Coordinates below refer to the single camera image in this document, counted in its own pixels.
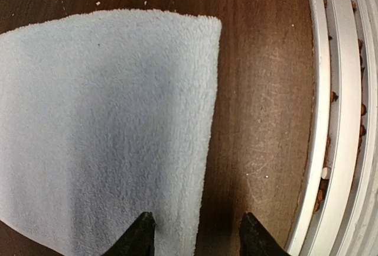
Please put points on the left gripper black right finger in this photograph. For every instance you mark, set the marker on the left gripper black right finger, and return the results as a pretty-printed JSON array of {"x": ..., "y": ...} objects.
[{"x": 255, "y": 240}]

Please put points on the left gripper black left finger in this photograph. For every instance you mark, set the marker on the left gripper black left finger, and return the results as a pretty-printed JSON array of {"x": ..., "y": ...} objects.
[{"x": 138, "y": 239}]

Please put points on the light blue towel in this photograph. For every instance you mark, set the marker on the light blue towel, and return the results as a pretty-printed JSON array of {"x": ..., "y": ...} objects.
[{"x": 104, "y": 116}]

